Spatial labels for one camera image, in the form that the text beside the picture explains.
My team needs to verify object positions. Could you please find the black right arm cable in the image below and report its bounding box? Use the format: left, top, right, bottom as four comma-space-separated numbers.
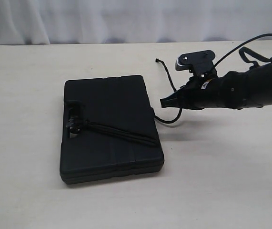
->
212, 33, 272, 72

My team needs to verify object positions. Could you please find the white curtain backdrop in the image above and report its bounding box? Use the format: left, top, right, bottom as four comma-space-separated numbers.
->
0, 0, 272, 45

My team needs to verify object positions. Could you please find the black cord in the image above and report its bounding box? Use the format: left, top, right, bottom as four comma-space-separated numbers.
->
65, 58, 183, 146

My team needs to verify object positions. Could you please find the black plastic carrying case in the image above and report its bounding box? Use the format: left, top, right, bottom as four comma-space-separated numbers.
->
60, 75, 164, 185

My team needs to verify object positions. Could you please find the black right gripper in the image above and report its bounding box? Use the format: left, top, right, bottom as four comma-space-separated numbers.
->
160, 69, 272, 110

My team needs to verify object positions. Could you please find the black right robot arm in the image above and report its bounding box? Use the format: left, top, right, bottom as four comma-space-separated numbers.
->
160, 63, 272, 110

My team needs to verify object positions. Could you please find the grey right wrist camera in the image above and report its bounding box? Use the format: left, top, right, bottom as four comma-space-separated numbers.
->
175, 50, 217, 77

